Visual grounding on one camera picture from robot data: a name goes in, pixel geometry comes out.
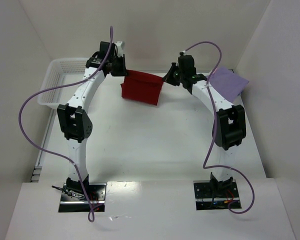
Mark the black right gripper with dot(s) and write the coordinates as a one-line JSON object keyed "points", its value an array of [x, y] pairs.
{"points": [[171, 75]]}

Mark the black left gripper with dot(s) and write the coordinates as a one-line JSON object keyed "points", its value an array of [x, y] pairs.
{"points": [[123, 65]]}

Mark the red t-shirt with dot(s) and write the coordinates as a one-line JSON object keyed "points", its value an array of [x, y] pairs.
{"points": [[142, 87]]}

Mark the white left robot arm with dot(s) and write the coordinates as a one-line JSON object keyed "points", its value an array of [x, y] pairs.
{"points": [[73, 117]]}

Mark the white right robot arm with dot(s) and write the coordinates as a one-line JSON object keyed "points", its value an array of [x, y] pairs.
{"points": [[228, 128]]}

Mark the folded purple t-shirt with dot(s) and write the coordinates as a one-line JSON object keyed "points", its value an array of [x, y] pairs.
{"points": [[227, 83]]}

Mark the white plastic laundry basket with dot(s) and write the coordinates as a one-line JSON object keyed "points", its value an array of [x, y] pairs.
{"points": [[62, 71]]}

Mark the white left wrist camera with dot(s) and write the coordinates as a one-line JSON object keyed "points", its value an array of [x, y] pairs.
{"points": [[120, 45]]}

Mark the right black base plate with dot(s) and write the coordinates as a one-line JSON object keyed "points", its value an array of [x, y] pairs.
{"points": [[208, 199]]}

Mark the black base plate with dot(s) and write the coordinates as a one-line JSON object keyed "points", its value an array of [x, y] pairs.
{"points": [[208, 199], [75, 202]]}

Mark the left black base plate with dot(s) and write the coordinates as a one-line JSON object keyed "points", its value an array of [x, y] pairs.
{"points": [[75, 202]]}

